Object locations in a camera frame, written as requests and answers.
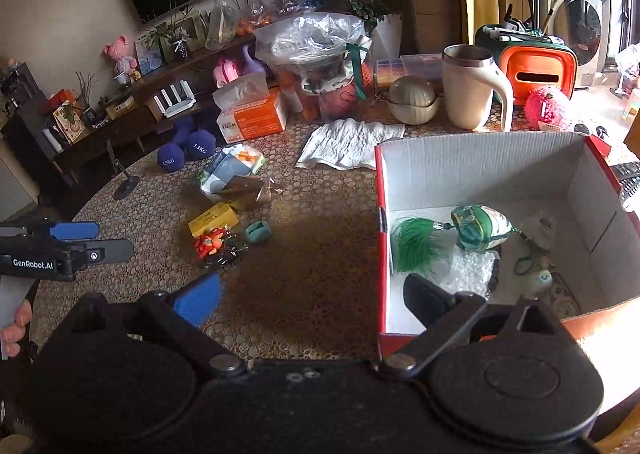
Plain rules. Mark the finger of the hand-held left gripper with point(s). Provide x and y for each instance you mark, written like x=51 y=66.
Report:
x=75 y=230
x=112 y=250

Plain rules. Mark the brown patterned tablecloth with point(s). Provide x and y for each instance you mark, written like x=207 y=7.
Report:
x=300 y=259

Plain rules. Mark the clear plastic storage box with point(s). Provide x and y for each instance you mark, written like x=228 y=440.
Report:
x=400 y=71

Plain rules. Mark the framed plant picture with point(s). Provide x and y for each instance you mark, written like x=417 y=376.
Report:
x=67 y=121

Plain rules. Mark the silver washing machine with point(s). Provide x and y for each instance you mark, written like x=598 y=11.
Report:
x=580 y=29

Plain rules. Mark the small yellow carton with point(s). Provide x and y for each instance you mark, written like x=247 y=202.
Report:
x=120 y=107

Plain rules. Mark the black phone stand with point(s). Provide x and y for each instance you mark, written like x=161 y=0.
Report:
x=125 y=189

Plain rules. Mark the white bubble wrap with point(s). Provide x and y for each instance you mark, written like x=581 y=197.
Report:
x=472 y=274

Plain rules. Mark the white cylinder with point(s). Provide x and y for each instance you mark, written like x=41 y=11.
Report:
x=52 y=140

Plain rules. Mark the wooden television console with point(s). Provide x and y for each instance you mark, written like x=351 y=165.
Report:
x=100 y=144

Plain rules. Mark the small yellow box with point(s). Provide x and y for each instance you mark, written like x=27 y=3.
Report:
x=212 y=219

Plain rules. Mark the red cardboard box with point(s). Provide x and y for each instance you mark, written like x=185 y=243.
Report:
x=475 y=164

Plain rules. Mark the bag of oranges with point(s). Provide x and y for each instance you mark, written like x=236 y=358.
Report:
x=247 y=24

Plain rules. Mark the vase with dried twigs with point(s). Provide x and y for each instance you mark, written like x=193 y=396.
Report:
x=89 y=116

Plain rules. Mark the clear plastic bag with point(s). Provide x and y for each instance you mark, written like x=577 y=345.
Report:
x=220 y=26

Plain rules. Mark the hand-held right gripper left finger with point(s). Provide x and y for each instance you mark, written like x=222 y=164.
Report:
x=197 y=296

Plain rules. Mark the orange tissue box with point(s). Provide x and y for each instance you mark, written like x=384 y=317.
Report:
x=255 y=119

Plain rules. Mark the white rabbit figurine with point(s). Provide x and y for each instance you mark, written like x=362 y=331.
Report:
x=542 y=278

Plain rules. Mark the orange and green storage case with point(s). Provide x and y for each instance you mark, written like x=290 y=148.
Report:
x=540 y=69

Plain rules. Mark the wooden photo frame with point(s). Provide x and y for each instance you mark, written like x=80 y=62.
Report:
x=195 y=31

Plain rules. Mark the cream round lidded bowl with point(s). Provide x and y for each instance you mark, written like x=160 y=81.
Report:
x=412 y=101

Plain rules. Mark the small teal case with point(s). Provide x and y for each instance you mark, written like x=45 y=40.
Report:
x=257 y=232

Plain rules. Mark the purple kettlebell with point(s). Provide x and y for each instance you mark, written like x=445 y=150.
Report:
x=255 y=65

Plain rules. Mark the pink plush bear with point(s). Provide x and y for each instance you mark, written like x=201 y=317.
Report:
x=120 y=54

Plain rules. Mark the small plant in dotted vase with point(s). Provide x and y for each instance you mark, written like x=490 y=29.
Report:
x=181 y=48

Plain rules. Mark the white router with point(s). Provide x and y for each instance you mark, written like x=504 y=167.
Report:
x=172 y=106

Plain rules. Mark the blue picture card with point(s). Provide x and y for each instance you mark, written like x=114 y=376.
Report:
x=147 y=56

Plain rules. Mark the blue and white snack packet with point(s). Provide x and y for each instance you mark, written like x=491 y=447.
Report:
x=225 y=169

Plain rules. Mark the green sachet with tassel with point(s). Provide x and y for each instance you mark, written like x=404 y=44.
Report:
x=480 y=229

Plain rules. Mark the pink fluffy ball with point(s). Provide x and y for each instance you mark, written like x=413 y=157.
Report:
x=547 y=109

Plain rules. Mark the person's left hand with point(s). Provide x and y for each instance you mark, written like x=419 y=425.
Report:
x=20 y=319

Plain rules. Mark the white crumpled cloth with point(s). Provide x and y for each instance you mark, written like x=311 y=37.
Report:
x=350 y=144

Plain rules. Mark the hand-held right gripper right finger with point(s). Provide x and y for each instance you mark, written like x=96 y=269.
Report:
x=431 y=295

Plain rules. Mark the plastic wrapped gift basket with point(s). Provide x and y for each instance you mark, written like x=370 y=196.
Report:
x=310 y=39

